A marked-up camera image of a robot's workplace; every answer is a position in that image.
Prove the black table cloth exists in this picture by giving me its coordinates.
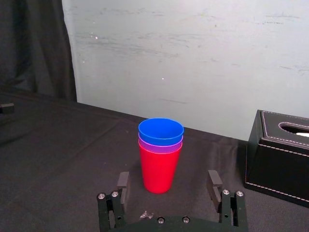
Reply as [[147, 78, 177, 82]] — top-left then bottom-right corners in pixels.
[[0, 89, 309, 232]]

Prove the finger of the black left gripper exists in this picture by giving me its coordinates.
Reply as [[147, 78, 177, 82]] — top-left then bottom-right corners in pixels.
[[0, 102, 15, 126]]

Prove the purple plastic cup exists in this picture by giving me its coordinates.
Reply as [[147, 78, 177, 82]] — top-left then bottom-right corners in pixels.
[[138, 132, 184, 155]]

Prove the dark grey curtain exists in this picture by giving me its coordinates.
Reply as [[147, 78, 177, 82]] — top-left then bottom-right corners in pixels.
[[0, 0, 77, 102]]

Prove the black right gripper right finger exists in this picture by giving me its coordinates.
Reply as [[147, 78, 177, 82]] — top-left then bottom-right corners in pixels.
[[206, 170, 249, 232]]

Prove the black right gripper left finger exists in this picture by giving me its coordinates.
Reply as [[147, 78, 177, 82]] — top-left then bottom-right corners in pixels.
[[97, 172, 131, 232]]

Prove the black leather tissue box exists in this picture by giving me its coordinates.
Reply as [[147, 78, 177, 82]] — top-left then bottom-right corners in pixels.
[[243, 109, 309, 208]]

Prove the blue plastic cup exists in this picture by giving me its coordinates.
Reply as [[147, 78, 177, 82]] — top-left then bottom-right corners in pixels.
[[138, 118, 185, 146]]

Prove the red plastic cup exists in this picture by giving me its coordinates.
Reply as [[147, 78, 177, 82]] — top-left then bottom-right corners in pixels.
[[138, 139, 183, 194]]

